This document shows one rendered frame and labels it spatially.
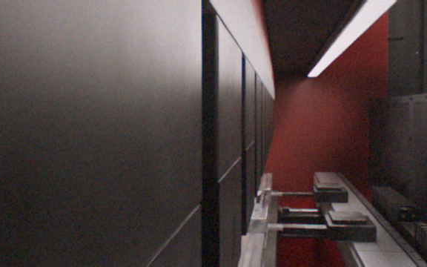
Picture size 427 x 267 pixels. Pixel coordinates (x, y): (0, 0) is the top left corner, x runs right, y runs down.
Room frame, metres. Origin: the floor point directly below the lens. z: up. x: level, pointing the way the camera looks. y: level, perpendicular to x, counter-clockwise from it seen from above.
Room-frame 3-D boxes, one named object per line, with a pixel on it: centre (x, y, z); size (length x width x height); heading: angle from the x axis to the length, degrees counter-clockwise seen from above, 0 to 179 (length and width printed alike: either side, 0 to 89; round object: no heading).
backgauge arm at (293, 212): (2.08, -0.60, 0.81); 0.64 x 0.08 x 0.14; 82
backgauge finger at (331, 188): (1.67, -0.33, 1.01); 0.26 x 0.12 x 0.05; 82
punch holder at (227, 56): (0.33, 0.03, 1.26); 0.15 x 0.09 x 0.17; 172
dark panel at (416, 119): (1.85, -0.70, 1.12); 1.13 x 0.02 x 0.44; 172
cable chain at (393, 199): (1.43, -0.53, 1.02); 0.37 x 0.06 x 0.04; 172
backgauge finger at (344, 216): (1.19, -0.26, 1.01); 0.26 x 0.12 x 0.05; 82
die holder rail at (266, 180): (2.23, -0.24, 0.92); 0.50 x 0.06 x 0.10; 172
